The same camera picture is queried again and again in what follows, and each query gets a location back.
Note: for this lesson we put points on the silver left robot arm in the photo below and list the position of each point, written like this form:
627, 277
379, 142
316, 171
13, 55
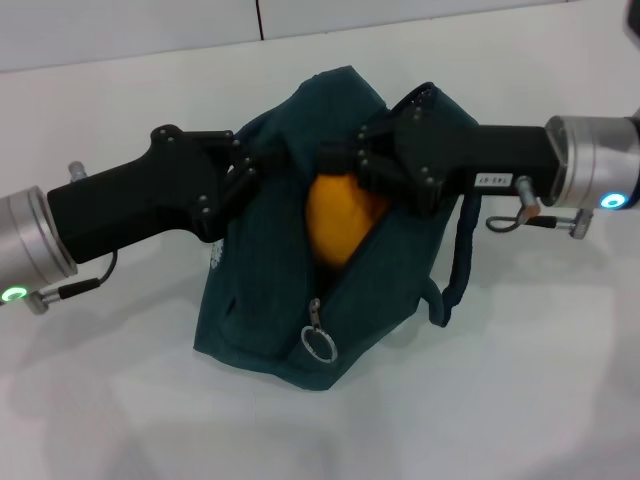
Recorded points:
30, 245

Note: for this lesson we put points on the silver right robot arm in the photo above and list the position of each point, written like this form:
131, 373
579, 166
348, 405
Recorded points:
595, 160

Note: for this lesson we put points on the orange pear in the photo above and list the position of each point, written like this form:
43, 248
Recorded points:
340, 225

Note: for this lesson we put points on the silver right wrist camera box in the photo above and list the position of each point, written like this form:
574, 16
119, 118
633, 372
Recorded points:
632, 17

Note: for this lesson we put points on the teal fabric zip bag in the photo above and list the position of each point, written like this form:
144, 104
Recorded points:
270, 310

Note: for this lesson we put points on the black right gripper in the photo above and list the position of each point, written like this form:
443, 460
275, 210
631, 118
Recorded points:
465, 155

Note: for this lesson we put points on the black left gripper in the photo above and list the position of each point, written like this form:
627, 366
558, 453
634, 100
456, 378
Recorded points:
145, 195

